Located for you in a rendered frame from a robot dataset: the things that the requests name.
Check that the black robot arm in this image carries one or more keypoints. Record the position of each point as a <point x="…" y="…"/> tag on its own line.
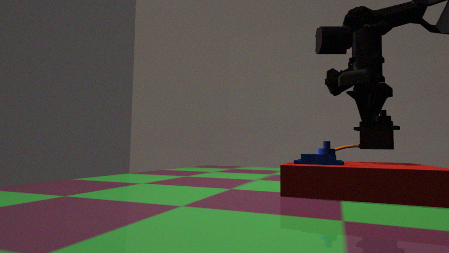
<point x="363" y="28"/>

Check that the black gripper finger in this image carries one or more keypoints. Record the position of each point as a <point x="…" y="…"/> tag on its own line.
<point x="379" y="105"/>
<point x="366" y="101"/>

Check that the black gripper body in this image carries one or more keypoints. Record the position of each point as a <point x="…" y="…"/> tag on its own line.
<point x="366" y="73"/>

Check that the red flat plate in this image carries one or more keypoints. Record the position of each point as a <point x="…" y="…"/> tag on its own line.
<point x="321" y="176"/>

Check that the black micro servo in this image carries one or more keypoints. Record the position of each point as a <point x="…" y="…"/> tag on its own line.
<point x="378" y="135"/>

